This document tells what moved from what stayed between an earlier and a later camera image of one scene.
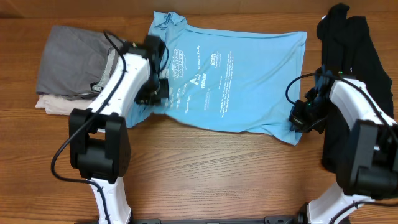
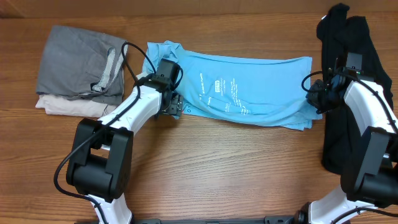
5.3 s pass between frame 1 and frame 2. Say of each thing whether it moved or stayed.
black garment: stayed
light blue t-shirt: moved
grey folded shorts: stayed
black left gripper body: moved
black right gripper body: moved
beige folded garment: stayed
